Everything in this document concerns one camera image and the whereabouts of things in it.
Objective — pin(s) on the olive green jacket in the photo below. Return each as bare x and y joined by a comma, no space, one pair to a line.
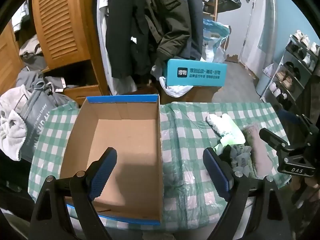
170,17

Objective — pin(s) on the grey printed tote bag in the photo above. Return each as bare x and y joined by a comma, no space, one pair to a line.
37,120

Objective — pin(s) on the wooden louvered wardrobe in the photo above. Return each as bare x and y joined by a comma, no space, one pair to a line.
62,30

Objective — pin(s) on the white door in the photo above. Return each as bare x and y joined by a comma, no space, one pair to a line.
257,30

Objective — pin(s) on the folded grey clothes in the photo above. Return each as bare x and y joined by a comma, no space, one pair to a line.
30,47

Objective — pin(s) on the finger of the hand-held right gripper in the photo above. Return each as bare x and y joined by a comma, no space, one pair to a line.
272,140

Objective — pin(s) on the wooden rack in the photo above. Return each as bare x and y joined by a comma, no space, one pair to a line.
215,2

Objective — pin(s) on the shoe rack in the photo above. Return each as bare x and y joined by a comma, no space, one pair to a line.
291,60

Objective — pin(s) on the blue and white plastic bag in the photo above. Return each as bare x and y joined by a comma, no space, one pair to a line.
212,36

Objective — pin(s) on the white hanging garment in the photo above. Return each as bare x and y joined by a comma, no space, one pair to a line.
103,55

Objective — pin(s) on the white sock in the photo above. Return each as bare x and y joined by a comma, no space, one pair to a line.
216,123

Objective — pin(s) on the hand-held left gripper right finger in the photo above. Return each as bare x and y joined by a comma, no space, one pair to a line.
217,175

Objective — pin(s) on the person's right hand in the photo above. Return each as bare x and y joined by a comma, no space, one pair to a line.
308,191

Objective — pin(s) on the blue cardboard shoe box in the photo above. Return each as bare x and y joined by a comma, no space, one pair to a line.
125,142

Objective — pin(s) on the blue-grey sock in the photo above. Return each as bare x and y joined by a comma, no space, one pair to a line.
241,158

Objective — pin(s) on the dark navy coat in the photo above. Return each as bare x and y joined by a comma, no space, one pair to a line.
193,30

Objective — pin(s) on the light blue trash bin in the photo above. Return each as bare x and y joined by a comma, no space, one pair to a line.
265,85

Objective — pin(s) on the group of shoes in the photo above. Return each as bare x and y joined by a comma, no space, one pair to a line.
287,78

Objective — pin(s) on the clear plastic bag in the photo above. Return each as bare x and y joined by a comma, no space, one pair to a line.
219,55

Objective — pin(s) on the brown cardboard box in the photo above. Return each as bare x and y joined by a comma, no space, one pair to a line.
200,94

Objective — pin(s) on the grey hoodie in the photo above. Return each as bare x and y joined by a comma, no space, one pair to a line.
26,77

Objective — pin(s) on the green checked tablecloth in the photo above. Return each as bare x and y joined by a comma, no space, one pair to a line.
190,135

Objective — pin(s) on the dark green sock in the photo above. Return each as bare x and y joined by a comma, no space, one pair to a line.
225,153

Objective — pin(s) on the pinkish grey sock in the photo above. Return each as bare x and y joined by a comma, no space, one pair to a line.
260,152

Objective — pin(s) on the light grey towel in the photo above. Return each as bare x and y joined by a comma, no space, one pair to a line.
10,130

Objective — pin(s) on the teal printed box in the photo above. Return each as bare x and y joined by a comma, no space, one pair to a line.
197,73

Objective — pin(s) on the light green sock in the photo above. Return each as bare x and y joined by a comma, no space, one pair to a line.
233,136

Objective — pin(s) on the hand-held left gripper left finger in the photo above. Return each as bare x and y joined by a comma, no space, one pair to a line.
101,175

